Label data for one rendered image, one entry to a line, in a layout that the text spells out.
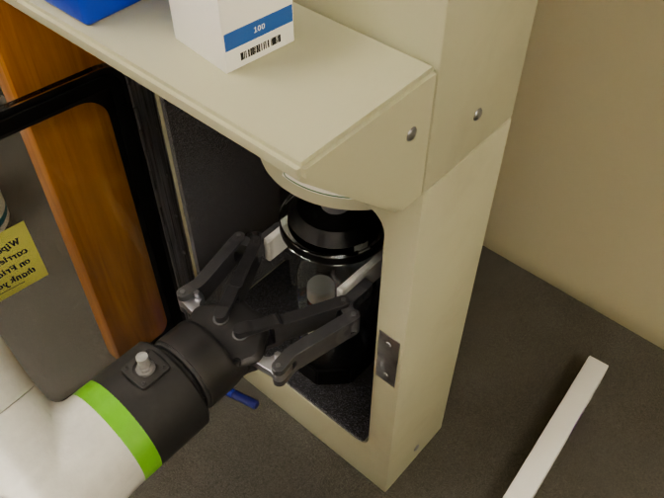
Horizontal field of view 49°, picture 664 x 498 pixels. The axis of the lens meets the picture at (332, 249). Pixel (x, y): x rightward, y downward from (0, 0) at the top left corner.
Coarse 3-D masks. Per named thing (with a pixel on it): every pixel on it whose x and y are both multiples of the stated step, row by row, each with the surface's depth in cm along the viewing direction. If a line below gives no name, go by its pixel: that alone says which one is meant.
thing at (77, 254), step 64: (64, 128) 63; (0, 192) 62; (64, 192) 66; (128, 192) 72; (0, 256) 66; (64, 256) 71; (128, 256) 77; (0, 320) 70; (64, 320) 76; (128, 320) 83; (64, 384) 82
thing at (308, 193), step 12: (276, 168) 62; (276, 180) 63; (288, 180) 62; (300, 192) 61; (312, 192) 61; (324, 192) 60; (324, 204) 61; (336, 204) 60; (348, 204) 60; (360, 204) 60
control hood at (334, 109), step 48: (144, 0) 46; (96, 48) 42; (144, 48) 42; (288, 48) 42; (336, 48) 42; (384, 48) 42; (192, 96) 39; (240, 96) 39; (288, 96) 39; (336, 96) 39; (384, 96) 39; (432, 96) 42; (240, 144) 38; (288, 144) 36; (336, 144) 37; (384, 144) 40; (336, 192) 39; (384, 192) 43
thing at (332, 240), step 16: (304, 208) 69; (320, 208) 69; (336, 208) 68; (304, 224) 68; (320, 224) 67; (336, 224) 67; (352, 224) 67; (368, 224) 68; (304, 240) 68; (320, 240) 67; (336, 240) 67; (352, 240) 67
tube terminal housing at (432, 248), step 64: (320, 0) 44; (384, 0) 41; (448, 0) 38; (512, 0) 44; (448, 64) 41; (512, 64) 49; (448, 128) 46; (448, 192) 51; (192, 256) 82; (384, 256) 55; (448, 256) 58; (384, 320) 61; (448, 320) 68; (256, 384) 92; (384, 384) 68; (448, 384) 80; (384, 448) 76
